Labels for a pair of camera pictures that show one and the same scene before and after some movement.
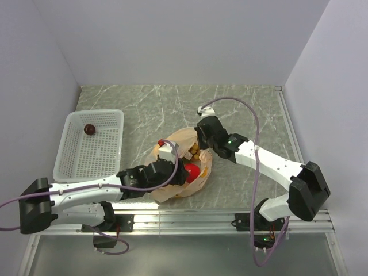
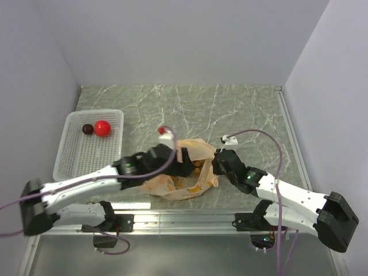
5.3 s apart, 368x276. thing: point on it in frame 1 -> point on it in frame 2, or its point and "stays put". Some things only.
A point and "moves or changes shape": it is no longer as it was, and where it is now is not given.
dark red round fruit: (89, 129) stays put
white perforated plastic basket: (81, 157) stays put
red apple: (193, 171) -> (102, 128)
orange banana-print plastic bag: (184, 139) moves or changes shape
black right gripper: (199, 132) -> (215, 164)
